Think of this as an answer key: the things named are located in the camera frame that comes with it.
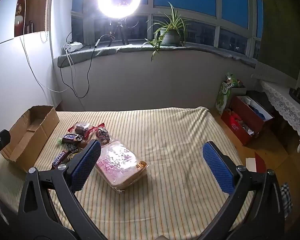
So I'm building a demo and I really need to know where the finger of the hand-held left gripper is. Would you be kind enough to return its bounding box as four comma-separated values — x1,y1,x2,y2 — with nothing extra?
0,129,11,157

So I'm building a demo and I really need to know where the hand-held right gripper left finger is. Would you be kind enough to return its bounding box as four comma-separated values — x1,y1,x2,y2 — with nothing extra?
18,139,108,240

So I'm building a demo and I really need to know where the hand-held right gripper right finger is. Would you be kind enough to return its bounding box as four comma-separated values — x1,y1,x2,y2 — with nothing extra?
197,141,285,240

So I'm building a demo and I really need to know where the brown cardboard box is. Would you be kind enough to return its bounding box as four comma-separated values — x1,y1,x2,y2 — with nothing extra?
0,105,60,172

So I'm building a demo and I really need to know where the brown chocolate bar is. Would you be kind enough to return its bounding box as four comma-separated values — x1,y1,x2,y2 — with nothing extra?
51,150,72,170

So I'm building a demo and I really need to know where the pink label bread packet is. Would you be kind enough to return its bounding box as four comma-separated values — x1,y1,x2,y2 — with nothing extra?
95,141,148,193

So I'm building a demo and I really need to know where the round red print snack packet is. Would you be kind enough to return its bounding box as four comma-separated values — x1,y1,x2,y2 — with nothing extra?
89,122,112,145

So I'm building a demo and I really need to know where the small black snack packet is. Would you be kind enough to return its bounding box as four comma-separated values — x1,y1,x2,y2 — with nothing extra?
65,142,79,153

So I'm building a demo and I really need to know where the blue label chocolate bar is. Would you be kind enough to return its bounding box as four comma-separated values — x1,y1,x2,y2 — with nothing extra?
62,134,83,143

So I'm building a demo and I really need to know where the white card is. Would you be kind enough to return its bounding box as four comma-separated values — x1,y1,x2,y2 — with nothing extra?
245,157,257,172

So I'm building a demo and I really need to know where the red edged pastry packet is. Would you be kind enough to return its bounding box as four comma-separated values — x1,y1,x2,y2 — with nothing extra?
67,121,92,140

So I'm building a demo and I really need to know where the red storage box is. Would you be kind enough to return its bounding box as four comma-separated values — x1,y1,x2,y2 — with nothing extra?
220,95,275,147

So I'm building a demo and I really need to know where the red card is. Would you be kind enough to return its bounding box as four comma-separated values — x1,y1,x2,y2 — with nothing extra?
254,152,267,173

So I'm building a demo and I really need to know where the green printed bag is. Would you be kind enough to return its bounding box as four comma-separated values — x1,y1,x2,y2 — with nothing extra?
216,72,240,115

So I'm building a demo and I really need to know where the plaid cloth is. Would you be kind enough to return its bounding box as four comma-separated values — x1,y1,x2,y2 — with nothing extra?
280,182,293,218

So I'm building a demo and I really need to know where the white lace-covered table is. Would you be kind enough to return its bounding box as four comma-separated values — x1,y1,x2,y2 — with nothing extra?
251,74,300,153

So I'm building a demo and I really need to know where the dark figurine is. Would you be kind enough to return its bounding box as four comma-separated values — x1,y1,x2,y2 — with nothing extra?
289,86,300,107

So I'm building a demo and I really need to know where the white power strip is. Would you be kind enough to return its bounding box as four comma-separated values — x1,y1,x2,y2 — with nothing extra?
64,41,83,53

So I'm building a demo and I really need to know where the red and white vase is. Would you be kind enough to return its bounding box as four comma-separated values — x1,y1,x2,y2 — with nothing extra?
15,0,25,30

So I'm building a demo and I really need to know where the potted spider plant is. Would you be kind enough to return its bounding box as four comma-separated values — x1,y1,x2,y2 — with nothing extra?
142,2,192,62

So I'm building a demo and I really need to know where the black tripod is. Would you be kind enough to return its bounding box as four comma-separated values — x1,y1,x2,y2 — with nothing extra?
107,17,130,47

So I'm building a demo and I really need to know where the wooden shelf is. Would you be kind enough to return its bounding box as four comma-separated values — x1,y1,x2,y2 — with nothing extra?
14,0,50,38

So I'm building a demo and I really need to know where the olive curtain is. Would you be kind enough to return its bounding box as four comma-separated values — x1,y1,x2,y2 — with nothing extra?
257,0,300,80

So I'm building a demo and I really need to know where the long thin white cable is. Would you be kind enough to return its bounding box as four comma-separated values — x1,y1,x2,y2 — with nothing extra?
19,0,67,93

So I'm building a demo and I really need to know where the black cable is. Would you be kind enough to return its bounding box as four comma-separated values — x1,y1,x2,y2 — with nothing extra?
59,34,114,98

